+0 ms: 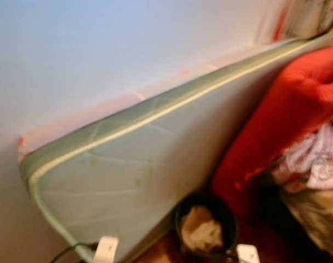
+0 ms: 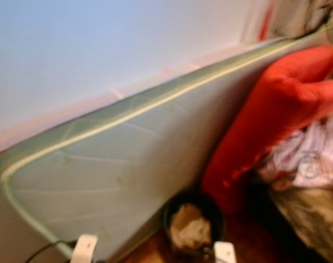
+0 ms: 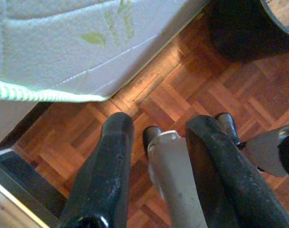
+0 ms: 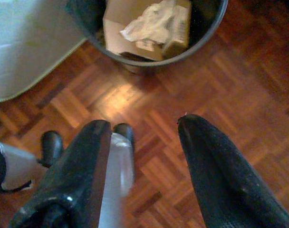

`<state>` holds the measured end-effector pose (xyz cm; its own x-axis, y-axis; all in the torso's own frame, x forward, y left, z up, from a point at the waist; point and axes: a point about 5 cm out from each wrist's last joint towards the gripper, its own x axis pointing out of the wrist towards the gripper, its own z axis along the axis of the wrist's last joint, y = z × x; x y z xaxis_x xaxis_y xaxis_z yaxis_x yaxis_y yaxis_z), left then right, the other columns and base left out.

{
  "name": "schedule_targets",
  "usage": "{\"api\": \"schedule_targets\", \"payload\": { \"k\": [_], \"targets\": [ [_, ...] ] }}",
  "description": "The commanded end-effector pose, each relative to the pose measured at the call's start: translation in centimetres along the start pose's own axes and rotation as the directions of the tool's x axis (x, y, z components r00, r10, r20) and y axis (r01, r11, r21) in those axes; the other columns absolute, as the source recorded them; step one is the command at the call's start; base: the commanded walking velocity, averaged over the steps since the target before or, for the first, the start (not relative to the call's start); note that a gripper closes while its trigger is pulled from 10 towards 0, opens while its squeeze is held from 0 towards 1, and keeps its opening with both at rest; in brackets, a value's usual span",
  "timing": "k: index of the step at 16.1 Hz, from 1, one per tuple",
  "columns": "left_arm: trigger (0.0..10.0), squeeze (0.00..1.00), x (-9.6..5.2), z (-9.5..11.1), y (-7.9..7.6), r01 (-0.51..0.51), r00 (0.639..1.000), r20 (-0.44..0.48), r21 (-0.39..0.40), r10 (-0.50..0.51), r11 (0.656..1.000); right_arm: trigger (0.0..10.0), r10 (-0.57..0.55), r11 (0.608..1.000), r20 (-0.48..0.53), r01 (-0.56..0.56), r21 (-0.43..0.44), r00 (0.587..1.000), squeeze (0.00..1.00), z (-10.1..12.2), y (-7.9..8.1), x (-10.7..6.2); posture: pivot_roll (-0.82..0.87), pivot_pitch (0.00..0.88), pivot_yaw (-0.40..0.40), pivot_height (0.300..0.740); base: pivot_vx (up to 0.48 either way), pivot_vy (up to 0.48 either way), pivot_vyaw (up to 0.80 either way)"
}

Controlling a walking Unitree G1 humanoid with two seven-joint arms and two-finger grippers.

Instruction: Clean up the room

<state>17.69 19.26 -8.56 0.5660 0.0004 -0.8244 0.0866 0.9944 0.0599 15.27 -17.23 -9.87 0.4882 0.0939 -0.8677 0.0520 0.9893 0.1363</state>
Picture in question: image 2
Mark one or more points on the pink cartoon print blanket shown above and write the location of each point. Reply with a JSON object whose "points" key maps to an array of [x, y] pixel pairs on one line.
{"points": [[309, 153]]}

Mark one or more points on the bed with beige floral sheet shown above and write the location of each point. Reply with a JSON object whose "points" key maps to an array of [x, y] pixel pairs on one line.
{"points": [[309, 219]]}

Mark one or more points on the large red covered cushion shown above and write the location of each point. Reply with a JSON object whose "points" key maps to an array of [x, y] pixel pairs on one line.
{"points": [[276, 104]]}

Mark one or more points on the black round bin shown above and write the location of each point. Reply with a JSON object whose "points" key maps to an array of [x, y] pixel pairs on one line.
{"points": [[217, 219]]}

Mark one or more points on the grey-green upright mattress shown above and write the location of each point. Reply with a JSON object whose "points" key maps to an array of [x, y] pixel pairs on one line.
{"points": [[112, 186]]}

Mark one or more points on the crumpled brown paper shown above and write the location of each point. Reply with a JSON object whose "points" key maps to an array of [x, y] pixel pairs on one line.
{"points": [[188, 227]]}

